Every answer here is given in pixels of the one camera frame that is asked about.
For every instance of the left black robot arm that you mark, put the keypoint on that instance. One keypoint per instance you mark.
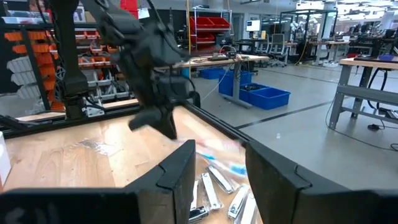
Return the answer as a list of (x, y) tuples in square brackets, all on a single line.
[(70, 62)]

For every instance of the white plastic bin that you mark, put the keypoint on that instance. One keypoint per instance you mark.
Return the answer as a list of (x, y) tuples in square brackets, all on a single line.
[(3, 158)]

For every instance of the black aluminium table frame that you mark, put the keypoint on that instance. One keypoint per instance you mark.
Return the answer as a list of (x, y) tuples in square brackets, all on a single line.
[(211, 124)]

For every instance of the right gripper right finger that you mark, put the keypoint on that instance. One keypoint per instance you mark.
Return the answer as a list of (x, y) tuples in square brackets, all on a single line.
[(311, 202)]

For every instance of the grey office chair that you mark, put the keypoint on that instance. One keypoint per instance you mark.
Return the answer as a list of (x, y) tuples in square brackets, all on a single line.
[(277, 46)]

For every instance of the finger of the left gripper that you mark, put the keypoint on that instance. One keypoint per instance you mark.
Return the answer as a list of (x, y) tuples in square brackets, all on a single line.
[(168, 124), (144, 119)]

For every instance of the blue plastic crate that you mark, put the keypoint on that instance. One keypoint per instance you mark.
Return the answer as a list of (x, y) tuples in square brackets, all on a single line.
[(269, 98), (227, 82)]

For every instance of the clear plastic wrapper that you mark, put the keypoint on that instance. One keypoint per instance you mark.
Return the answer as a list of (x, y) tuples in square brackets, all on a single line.
[(99, 146)]

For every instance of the grey metal workbench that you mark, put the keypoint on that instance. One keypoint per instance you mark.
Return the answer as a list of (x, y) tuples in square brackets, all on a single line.
[(363, 90)]

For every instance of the blue toothbrush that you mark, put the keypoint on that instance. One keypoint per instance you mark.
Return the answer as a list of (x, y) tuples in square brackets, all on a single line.
[(228, 166)]

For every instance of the small computer monitor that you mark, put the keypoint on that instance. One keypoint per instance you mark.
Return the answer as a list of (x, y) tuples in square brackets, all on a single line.
[(252, 25)]

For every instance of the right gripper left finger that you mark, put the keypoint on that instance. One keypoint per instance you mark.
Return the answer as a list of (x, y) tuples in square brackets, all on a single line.
[(93, 205)]

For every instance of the shelf rack with orange bins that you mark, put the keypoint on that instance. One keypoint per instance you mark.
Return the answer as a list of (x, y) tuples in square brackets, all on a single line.
[(37, 62)]

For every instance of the wooden top workbench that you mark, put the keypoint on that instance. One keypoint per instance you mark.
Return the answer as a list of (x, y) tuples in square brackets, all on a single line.
[(217, 60)]

